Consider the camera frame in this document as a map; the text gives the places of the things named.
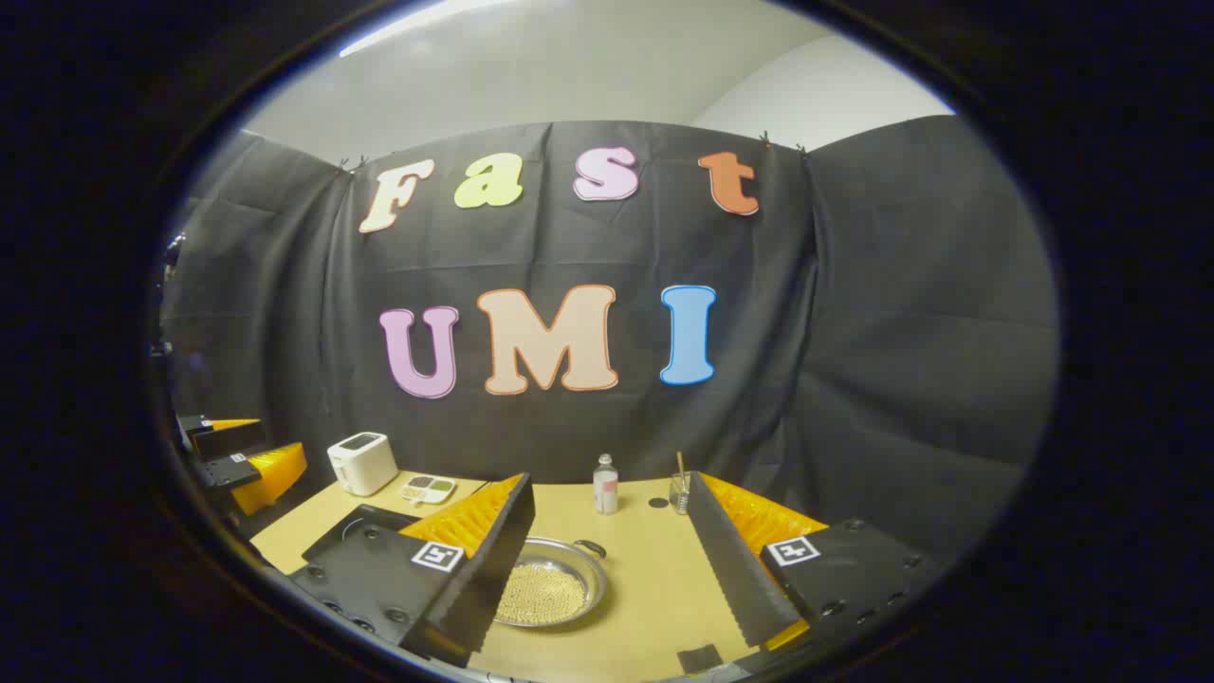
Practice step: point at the white divided dish of beans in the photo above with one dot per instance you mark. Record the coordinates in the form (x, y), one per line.
(429, 489)

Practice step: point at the black induction cooktop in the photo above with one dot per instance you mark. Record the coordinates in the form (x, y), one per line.
(356, 529)

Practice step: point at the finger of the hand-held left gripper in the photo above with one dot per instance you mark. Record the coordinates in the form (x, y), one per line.
(228, 438)
(232, 471)

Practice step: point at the clear bottle with label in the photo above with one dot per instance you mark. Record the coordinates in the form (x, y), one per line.
(605, 491)

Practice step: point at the glass cup with wooden stick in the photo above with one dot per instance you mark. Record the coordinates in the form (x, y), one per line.
(679, 495)

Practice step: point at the small black square pad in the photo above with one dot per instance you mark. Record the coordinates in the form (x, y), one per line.
(700, 660)

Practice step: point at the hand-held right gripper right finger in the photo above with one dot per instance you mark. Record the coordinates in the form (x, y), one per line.
(735, 569)

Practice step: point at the white toaster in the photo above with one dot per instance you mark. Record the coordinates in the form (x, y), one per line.
(362, 465)

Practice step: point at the black backdrop cloth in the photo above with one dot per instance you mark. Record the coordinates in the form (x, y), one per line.
(854, 332)

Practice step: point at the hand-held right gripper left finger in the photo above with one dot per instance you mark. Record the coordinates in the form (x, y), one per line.
(474, 579)

